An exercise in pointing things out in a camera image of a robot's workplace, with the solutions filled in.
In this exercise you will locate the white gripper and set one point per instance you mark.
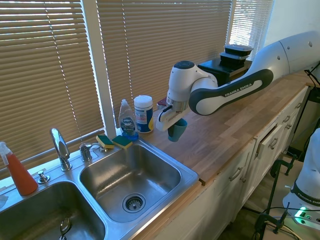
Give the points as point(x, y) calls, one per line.
point(168, 121)

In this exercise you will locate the teal ceramic mug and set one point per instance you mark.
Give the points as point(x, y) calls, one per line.
point(179, 132)

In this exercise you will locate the white Franka robot base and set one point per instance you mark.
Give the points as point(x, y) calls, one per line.
point(306, 185)

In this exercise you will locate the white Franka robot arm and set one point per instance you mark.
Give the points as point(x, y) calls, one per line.
point(225, 92)

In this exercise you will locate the stainless steel double sink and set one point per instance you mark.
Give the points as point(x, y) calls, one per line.
point(140, 172)

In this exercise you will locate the metal sink drain strainer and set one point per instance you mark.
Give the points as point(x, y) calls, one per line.
point(133, 203)

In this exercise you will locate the chrome sink soap dispenser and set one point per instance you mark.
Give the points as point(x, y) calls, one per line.
point(85, 151)

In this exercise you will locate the chrome sink knob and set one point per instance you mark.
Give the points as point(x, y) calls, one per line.
point(43, 177)

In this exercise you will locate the dark red object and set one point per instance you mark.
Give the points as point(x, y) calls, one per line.
point(162, 103)

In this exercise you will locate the white disinfecting wipes canister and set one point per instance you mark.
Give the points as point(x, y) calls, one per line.
point(143, 112)

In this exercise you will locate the Dawn dish soap bottle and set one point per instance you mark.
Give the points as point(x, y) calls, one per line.
point(128, 122)

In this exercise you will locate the yellow green sponge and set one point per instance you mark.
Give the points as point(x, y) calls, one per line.
point(105, 142)
point(122, 142)

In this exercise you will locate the black box appliance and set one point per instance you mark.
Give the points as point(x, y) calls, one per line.
point(217, 72)

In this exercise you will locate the white kitchen cabinet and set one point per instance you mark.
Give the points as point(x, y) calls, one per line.
point(240, 175)

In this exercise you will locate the black plastic food container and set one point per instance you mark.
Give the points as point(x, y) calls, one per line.
point(237, 49)
point(231, 60)

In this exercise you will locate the chrome kitchen faucet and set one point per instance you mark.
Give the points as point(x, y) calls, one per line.
point(61, 148)

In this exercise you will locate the black clamp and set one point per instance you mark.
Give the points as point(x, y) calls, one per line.
point(282, 162)
point(270, 222)

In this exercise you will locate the narrow white window blind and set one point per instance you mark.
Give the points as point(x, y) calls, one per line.
point(250, 22)

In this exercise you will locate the wide tan window blind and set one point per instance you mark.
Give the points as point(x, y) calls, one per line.
point(45, 75)

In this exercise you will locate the metal drain stopper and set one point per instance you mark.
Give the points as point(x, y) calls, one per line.
point(65, 226)

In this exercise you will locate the orange spray bottle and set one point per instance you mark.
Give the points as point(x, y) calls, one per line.
point(21, 175)

